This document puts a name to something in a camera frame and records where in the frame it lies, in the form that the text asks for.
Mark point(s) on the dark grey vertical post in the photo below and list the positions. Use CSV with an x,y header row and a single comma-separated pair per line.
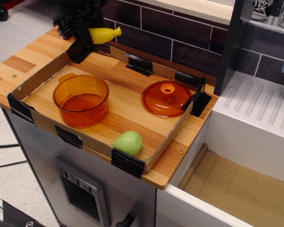
x,y
242,13

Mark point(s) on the dark left back post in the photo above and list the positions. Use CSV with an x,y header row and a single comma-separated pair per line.
x,y
66,30

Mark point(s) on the white toy sink unit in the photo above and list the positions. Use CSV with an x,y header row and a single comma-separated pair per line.
x,y
233,175

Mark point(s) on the cardboard fence with black tape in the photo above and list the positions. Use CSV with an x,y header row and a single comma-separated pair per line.
x,y
164,141

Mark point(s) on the grey toy oven front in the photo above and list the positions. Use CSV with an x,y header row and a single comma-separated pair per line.
x,y
82,189

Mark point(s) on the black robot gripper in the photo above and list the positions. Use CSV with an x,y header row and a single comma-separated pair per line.
x,y
82,14

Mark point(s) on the green toy pear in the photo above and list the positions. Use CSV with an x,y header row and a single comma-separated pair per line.
x,y
130,142

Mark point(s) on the black caster wheel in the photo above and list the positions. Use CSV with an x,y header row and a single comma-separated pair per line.
x,y
4,15

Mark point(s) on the yellow toy banana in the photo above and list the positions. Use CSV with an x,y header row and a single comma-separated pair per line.
x,y
104,35

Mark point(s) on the orange transparent pot lid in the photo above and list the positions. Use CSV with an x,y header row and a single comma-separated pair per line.
x,y
166,99

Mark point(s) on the orange transparent plastic pot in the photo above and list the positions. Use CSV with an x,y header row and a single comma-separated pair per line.
x,y
82,100

